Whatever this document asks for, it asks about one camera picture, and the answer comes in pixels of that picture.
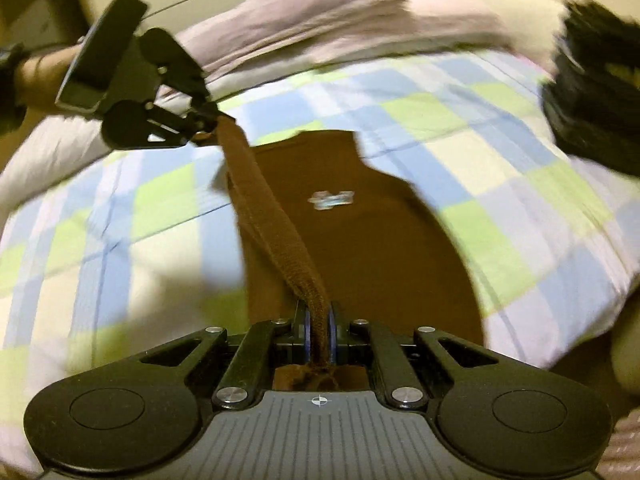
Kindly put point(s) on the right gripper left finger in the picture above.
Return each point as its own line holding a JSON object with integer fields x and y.
{"x": 301, "y": 333}

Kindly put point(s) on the stack of dark folded clothes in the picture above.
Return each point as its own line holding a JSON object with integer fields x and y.
{"x": 592, "y": 101}

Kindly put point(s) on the white striped quilt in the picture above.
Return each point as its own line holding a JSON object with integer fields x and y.
{"x": 58, "y": 148}

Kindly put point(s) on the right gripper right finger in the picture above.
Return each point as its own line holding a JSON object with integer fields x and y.
{"x": 336, "y": 330}

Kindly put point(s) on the brown knit sweater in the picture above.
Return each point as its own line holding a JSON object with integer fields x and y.
{"x": 318, "y": 224}

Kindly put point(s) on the checkered bed sheet mattress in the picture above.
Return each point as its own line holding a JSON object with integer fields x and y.
{"x": 141, "y": 247}

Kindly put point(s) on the white pillow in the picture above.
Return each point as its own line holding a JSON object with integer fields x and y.
{"x": 532, "y": 26}

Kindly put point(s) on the forearm with black watch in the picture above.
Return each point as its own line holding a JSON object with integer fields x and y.
{"x": 30, "y": 82}

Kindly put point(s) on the pink folded blanket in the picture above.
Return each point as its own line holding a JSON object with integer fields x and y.
{"x": 280, "y": 35}

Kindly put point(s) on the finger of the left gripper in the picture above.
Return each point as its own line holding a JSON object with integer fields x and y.
{"x": 208, "y": 111}
{"x": 204, "y": 128}

